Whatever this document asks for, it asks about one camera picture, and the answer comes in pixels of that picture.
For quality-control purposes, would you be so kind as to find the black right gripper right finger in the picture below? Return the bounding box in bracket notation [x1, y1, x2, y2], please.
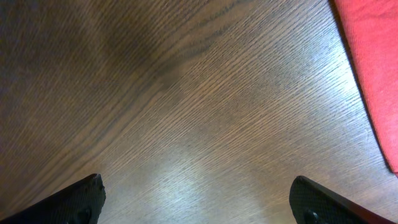
[289, 175, 394, 224]

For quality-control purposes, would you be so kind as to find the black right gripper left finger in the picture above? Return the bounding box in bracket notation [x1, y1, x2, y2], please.
[1, 174, 106, 224]

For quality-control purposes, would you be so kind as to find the red lettered t-shirt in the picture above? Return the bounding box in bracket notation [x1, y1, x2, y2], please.
[335, 0, 397, 174]

